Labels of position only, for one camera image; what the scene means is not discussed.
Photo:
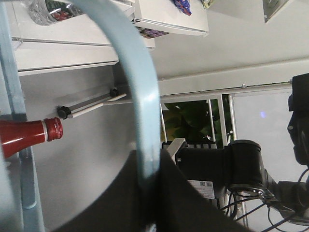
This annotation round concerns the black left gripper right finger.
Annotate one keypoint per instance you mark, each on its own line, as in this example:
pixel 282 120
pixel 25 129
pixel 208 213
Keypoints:
pixel 180 208

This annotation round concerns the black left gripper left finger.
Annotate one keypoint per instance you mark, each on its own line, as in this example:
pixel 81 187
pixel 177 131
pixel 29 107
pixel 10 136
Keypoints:
pixel 117 209

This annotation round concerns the light blue plastic basket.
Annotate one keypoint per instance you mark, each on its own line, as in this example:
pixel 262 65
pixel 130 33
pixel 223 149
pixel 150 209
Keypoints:
pixel 142 79

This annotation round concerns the red aluminium coke bottle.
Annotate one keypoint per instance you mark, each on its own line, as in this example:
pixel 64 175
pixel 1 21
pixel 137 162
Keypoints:
pixel 16 136

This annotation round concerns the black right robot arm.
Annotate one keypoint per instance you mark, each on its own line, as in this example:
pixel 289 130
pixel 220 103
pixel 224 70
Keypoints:
pixel 239 169

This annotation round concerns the green potted plant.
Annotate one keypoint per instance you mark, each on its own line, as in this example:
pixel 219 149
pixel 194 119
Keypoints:
pixel 195 121

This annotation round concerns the white metal shelf unit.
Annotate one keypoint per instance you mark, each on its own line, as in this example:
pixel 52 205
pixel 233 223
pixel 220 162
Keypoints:
pixel 79 43

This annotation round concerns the blue snack bag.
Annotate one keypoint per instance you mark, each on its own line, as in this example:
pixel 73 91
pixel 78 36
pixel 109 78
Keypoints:
pixel 183 6

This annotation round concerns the clear water bottle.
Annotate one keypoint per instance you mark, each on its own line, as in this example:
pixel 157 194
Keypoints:
pixel 48 12

